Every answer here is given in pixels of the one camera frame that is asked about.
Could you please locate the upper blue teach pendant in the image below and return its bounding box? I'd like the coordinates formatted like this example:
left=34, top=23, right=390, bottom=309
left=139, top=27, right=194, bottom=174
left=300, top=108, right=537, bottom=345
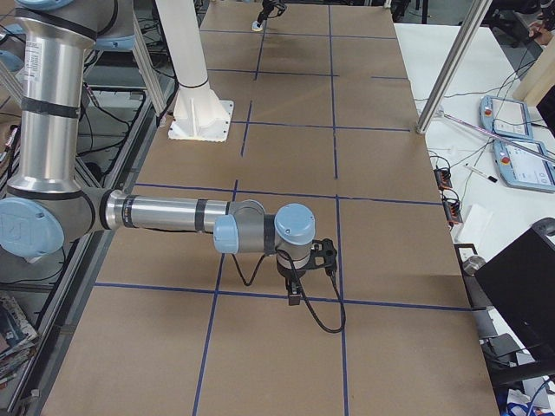
left=480, top=95, right=533, bottom=140

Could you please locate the lower blue teach pendant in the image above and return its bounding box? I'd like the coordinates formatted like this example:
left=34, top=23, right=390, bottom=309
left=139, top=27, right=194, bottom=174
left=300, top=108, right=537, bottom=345
left=493, top=140, right=554, bottom=193

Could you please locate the orange black connector box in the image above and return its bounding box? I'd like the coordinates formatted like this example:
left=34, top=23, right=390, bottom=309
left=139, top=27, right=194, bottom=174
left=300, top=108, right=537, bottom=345
left=434, top=167, right=453, bottom=191

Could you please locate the aluminium frame post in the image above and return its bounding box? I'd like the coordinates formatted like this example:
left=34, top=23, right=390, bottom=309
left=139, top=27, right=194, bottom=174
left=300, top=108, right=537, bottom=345
left=415, top=0, right=492, bottom=134

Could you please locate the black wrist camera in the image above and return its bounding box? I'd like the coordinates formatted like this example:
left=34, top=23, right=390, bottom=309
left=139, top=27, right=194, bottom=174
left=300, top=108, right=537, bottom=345
left=269, top=0, right=287, bottom=18
left=307, top=238, right=337, bottom=277

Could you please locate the white paper sheet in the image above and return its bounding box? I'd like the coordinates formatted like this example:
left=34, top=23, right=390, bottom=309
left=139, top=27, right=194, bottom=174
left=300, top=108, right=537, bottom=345
left=454, top=204, right=493, bottom=245

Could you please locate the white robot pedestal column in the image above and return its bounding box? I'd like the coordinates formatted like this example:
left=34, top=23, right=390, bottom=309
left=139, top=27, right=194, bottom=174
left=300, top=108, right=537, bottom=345
left=156, top=0, right=234, bottom=142

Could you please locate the seated person in black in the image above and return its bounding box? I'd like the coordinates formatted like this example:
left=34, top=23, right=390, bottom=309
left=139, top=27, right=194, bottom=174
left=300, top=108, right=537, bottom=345
left=529, top=0, right=554, bottom=46

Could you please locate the black computer monitor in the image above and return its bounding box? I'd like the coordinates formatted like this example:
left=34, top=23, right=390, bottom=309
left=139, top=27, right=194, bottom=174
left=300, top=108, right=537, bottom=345
left=475, top=218, right=554, bottom=360

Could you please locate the stack of books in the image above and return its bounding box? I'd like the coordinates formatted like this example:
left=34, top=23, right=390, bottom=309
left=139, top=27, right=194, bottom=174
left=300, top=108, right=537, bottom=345
left=1, top=291, right=39, bottom=388

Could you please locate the blue teach pendant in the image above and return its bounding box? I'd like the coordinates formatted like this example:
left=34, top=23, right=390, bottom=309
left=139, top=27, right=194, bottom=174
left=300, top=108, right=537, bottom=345
left=480, top=95, right=533, bottom=140
left=493, top=140, right=554, bottom=193

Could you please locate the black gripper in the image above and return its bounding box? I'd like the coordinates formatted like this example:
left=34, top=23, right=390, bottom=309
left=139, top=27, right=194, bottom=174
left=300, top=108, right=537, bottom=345
left=276, top=255, right=309, bottom=305
left=257, top=0, right=276, bottom=26

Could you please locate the black marker pen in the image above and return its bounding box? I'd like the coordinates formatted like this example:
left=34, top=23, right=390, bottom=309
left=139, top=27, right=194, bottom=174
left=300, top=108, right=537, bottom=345
left=464, top=164, right=498, bottom=183

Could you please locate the black camera cable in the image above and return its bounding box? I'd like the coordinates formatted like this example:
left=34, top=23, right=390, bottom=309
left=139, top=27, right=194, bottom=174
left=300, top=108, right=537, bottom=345
left=232, top=249, right=347, bottom=334

